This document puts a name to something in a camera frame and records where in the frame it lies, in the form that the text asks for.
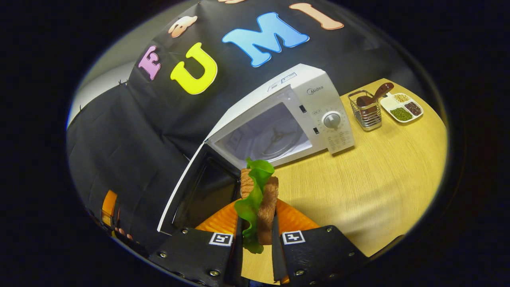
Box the lettuce sandwich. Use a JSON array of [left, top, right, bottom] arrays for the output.
[[234, 157, 279, 254]]

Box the white divided grain dish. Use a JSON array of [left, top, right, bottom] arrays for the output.
[[379, 92, 424, 123]]

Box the metal wire basket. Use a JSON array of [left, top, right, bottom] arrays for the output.
[[348, 90, 383, 132]]

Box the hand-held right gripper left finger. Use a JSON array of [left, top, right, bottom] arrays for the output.
[[149, 199, 243, 287]]

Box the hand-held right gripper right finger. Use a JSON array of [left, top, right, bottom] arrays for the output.
[[271, 199, 369, 285]]

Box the black backdrop cloth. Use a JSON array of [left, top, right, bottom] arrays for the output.
[[67, 0, 419, 252]]

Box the white microwave oven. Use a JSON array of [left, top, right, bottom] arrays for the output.
[[157, 64, 356, 236]]

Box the brown wooden spoon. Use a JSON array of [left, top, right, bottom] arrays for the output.
[[356, 82, 395, 108]]

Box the glass turntable plate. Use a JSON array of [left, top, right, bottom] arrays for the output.
[[235, 119, 305, 161]]

